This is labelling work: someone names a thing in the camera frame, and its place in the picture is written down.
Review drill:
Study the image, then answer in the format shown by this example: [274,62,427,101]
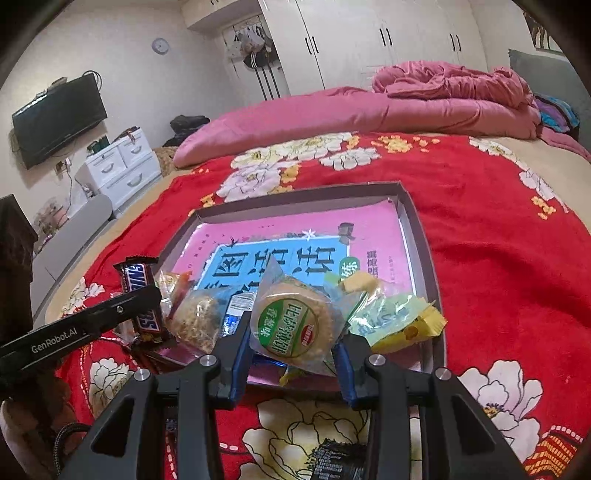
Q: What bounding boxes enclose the round cake packet green label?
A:
[248,255,349,376]

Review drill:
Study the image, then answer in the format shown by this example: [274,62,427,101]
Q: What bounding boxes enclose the black snack packet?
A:
[307,438,370,480]

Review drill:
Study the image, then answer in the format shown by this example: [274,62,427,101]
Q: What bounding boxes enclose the yellow snack packet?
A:
[339,271,448,355]

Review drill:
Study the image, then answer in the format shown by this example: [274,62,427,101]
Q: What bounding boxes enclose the white drawer chest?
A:
[75,129,162,210]

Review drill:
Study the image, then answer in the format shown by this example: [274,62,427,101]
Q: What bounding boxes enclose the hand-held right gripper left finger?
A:
[60,311,252,480]

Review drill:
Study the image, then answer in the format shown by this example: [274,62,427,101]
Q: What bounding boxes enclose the black hanging bag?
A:
[245,46,273,70]

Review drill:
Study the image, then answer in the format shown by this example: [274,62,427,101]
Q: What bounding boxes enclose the clear meat floss pastry packet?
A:
[164,288,234,356]

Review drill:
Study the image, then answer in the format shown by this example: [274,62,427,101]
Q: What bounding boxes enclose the folded pink duvet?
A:
[172,85,591,168]

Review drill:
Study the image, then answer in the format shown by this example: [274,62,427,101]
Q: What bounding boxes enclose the brown fuzzy cloth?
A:
[152,145,178,178]

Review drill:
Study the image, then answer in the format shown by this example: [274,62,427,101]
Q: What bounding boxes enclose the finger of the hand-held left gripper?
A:
[88,285,163,335]

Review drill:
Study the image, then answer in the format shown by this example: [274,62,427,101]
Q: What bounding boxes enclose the braided cable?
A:
[53,424,90,480]

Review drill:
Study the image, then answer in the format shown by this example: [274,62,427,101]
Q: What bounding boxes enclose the shallow grey cardboard box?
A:
[154,181,448,398]

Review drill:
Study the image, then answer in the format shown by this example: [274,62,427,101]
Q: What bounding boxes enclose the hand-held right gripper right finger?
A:
[335,335,529,480]

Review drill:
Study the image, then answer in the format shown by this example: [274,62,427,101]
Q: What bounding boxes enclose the colourful clothes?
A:
[533,92,580,134]

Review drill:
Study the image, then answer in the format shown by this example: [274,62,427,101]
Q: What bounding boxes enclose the crumpled pink quilt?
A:
[372,60,536,109]

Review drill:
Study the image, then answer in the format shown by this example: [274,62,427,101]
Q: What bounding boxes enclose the person's left forearm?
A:
[0,369,70,480]

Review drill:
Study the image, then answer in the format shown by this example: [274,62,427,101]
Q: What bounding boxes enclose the wall-mounted television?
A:
[11,75,108,171]

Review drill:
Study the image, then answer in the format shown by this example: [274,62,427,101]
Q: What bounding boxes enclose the pink book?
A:
[185,196,414,301]

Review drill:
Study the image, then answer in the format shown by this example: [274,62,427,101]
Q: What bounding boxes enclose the grey padded headboard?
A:
[508,48,591,153]

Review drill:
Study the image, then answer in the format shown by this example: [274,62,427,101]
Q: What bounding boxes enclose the grey hanging bag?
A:
[238,30,266,56]

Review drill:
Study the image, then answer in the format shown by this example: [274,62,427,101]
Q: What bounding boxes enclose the flower wall painting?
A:
[522,9,566,54]

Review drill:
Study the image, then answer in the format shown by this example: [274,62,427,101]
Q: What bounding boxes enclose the brown chocolate bar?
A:
[114,260,168,346]

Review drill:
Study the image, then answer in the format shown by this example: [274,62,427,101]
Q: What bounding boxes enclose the pale green snack packet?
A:
[346,285,437,344]

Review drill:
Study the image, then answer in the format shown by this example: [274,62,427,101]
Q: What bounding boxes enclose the white wardrobe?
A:
[180,0,488,100]

